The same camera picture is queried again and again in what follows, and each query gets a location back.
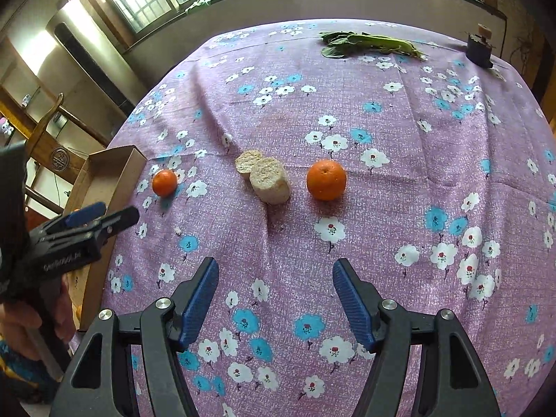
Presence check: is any purple floral tablecloth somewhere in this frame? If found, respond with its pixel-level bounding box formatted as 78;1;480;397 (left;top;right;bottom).
100;18;556;417

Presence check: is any small dark box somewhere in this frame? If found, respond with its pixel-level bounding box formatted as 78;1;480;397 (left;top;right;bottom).
466;24;496;69

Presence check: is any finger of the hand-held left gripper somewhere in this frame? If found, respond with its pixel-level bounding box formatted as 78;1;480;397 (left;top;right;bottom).
63;202;107;227
89;207;140;244

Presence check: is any wooden chair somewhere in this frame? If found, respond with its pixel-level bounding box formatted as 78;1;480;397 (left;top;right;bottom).
0;84;114;209

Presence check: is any tall white appliance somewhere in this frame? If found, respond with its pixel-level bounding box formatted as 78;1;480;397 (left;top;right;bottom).
46;0;135;114

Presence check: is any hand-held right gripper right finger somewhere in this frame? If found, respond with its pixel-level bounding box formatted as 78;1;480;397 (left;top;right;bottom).
332;258;502;417

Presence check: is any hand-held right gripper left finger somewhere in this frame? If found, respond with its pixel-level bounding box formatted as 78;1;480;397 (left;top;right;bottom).
49;257;220;417

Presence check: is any large orange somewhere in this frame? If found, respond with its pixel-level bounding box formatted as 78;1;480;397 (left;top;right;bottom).
306;159;347;202

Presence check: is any person's left hand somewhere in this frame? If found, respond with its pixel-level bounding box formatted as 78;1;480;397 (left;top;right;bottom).
0;278;76;359

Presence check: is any small tangerine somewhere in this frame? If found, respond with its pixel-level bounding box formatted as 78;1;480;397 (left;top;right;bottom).
152;169;179;197

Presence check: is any green leafy vegetable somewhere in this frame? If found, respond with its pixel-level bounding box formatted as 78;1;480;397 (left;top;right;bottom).
319;30;428;59

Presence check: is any brown cardboard box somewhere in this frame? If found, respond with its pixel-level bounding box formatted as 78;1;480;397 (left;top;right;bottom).
65;145;147;331

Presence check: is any white sugarcane piece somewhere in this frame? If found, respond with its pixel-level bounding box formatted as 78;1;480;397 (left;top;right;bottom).
235;150;265;180
249;157;291;205

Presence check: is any dark patterned clothing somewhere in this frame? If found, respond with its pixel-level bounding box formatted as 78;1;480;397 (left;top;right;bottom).
0;334;66;407

